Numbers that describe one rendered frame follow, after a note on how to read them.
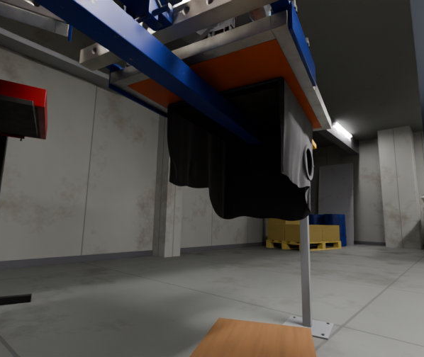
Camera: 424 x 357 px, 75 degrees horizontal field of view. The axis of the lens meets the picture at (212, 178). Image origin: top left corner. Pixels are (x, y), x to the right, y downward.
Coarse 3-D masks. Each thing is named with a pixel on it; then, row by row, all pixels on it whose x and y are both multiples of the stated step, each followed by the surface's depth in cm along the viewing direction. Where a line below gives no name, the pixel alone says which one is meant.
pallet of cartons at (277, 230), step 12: (276, 228) 586; (288, 228) 563; (312, 228) 552; (324, 228) 580; (336, 228) 605; (276, 240) 579; (288, 240) 559; (312, 240) 547; (324, 240) 575; (336, 240) 599
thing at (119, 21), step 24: (48, 0) 45; (72, 0) 45; (96, 0) 49; (72, 24) 51; (96, 24) 51; (120, 24) 54; (120, 48) 58; (144, 48) 59; (144, 72) 67; (168, 72) 66; (192, 72) 76; (192, 96) 79; (216, 96) 87; (216, 120) 97; (240, 120) 103
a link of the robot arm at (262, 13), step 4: (268, 4) 102; (260, 8) 100; (264, 8) 101; (268, 8) 103; (248, 12) 104; (252, 12) 102; (256, 12) 101; (260, 12) 102; (264, 12) 103; (268, 12) 104; (252, 16) 104; (256, 16) 104; (260, 16) 104; (264, 16) 104; (252, 20) 106; (256, 20) 106
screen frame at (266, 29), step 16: (272, 16) 65; (288, 16) 64; (224, 32) 71; (240, 32) 68; (256, 32) 66; (272, 32) 65; (288, 32) 65; (192, 48) 75; (208, 48) 73; (224, 48) 72; (240, 48) 72; (288, 48) 71; (192, 64) 79; (112, 80) 91; (128, 80) 89; (304, 80) 87; (144, 96) 100; (320, 96) 104; (320, 112) 111; (320, 128) 130
